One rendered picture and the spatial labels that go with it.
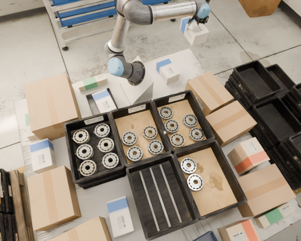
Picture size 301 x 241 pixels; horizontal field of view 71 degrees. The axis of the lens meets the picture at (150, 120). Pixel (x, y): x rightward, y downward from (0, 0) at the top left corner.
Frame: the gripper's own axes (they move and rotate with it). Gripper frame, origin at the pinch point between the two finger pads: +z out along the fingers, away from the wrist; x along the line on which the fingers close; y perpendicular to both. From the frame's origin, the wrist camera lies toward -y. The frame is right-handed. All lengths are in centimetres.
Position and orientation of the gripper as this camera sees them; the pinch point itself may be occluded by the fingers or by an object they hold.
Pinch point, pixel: (194, 28)
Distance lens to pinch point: 171.8
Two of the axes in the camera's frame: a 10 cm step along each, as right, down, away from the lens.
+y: 4.0, 8.2, -4.0
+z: -0.4, 4.6, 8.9
